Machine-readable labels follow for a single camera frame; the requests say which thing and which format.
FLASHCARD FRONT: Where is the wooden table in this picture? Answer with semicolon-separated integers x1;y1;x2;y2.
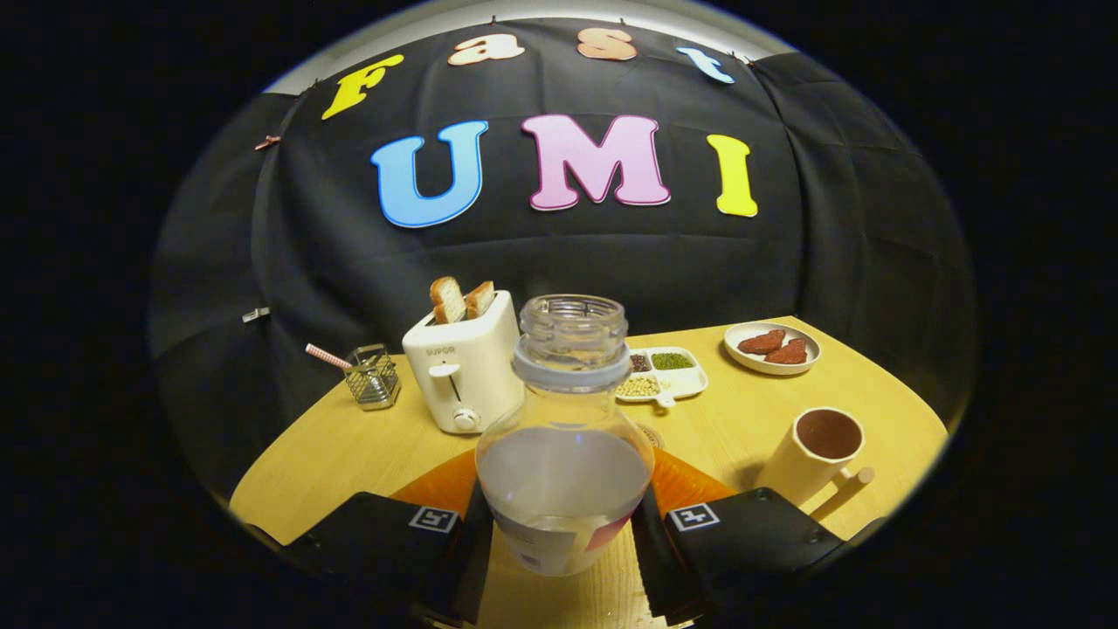
229;315;949;629

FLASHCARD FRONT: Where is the clear plastic juice bottle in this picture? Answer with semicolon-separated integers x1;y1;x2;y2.
475;294;656;577

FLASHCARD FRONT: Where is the white divided bean tray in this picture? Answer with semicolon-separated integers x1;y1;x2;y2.
614;346;709;410

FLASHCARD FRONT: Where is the white round plate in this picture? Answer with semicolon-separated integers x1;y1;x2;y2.
723;321;822;377

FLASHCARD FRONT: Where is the cream cup with handle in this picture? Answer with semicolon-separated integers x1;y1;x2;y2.
756;406;875;523

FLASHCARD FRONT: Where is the metal mesh holder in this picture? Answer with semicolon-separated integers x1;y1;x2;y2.
343;343;402;411

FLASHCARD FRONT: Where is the white toaster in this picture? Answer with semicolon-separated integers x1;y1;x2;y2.
402;289;527;435

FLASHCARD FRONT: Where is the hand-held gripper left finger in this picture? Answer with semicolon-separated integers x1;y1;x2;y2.
279;448;495;626

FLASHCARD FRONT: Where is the black backdrop cloth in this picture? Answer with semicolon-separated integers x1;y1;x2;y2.
148;17;975;503

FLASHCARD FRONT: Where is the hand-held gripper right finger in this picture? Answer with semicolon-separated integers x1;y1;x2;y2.
631;448;883;626

